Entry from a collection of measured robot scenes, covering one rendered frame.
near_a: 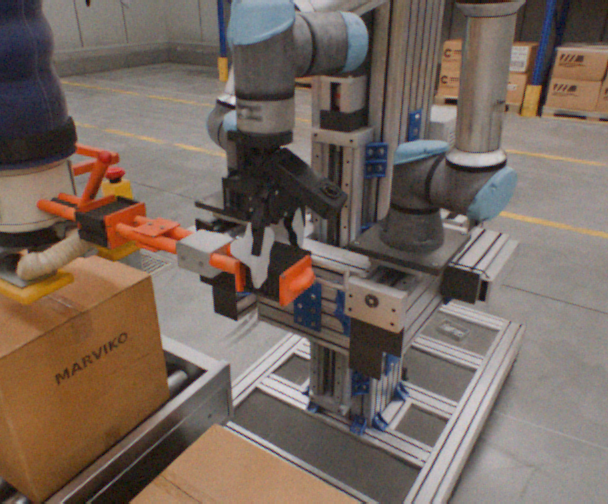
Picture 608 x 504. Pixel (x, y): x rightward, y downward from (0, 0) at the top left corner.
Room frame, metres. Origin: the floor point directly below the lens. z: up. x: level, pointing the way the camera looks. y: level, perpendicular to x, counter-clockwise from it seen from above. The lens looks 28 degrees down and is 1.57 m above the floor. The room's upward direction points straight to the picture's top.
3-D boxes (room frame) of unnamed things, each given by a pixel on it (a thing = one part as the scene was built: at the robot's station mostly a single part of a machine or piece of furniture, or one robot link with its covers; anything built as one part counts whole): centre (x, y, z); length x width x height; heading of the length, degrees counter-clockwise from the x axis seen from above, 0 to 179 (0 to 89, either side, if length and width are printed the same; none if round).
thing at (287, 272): (0.65, 0.04, 1.20); 0.08 x 0.07 x 0.05; 58
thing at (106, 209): (0.84, 0.34, 1.20); 0.10 x 0.08 x 0.06; 148
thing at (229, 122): (1.40, 0.15, 1.20); 0.13 x 0.12 x 0.14; 26
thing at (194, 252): (0.73, 0.15, 1.20); 0.07 x 0.07 x 0.04; 58
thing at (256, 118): (0.67, 0.05, 1.43); 0.08 x 0.08 x 0.05
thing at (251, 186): (0.67, 0.05, 1.35); 0.09 x 0.08 x 0.12; 57
